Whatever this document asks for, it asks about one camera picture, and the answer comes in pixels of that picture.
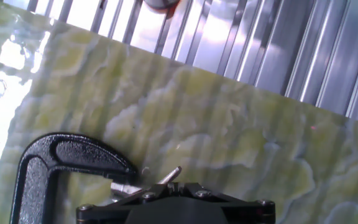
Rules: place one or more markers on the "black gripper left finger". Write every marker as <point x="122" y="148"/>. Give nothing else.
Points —
<point x="104" y="213"/>

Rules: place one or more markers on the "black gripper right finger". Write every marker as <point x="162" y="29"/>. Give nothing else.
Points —
<point x="250" y="213"/>

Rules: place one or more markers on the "clear plastic cup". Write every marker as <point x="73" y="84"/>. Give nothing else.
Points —
<point x="160" y="3"/>

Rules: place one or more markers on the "black cast C-clamp frame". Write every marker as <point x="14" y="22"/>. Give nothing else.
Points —
<point x="33" y="186"/>

